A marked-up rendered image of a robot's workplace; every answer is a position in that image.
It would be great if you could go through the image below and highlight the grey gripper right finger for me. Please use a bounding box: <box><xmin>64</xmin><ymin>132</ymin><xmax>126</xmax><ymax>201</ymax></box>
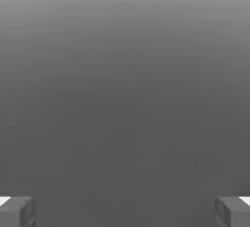
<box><xmin>214</xmin><ymin>196</ymin><xmax>250</xmax><ymax>227</ymax></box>

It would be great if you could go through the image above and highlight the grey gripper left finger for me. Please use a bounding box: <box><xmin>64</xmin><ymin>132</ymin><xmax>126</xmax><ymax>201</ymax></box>
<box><xmin>0</xmin><ymin>196</ymin><xmax>37</xmax><ymax>227</ymax></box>

